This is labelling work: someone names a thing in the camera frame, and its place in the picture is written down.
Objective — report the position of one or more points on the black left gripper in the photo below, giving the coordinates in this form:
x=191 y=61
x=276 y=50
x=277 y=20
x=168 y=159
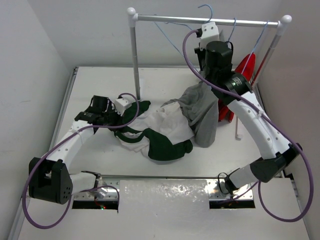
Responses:
x=118 y=119

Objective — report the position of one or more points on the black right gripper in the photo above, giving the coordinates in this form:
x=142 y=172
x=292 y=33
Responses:
x=200 y=54

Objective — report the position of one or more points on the green and white t shirt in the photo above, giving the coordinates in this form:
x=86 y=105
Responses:
x=161 y=135

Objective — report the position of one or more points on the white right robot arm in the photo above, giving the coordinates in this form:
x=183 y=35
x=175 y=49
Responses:
x=275 y=150

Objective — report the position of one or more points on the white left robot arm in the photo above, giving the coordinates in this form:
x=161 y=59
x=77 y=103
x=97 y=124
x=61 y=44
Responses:
x=51 y=180

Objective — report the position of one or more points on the red t shirt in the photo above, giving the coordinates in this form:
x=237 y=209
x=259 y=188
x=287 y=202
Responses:
x=246 y=68

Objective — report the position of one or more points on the grey t shirt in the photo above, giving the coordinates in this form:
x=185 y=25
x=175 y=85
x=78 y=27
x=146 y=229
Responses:
x=200 y=106

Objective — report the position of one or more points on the light blue hanger with grey shirt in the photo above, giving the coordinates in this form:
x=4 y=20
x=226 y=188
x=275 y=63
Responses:
x=233 y=29

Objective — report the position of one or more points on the light blue hanger with red shirt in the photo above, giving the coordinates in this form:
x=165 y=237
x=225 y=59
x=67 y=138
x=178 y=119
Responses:
x=255 y=46

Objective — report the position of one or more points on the white metal clothes rack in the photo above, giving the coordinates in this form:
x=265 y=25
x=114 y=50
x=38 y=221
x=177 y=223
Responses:
x=133 y=17

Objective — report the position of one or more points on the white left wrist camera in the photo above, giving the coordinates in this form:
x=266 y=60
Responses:
x=121 y=105

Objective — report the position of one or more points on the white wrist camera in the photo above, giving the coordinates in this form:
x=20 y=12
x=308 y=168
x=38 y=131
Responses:
x=209 y=33
x=121 y=105

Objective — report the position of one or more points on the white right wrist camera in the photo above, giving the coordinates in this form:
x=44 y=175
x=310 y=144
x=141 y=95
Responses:
x=209 y=33

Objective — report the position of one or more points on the shiny metal base plate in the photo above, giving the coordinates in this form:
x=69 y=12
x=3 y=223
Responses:
x=215 y=189

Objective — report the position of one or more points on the aluminium table frame rail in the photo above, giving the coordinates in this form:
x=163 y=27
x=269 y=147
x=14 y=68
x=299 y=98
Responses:
x=19 y=216

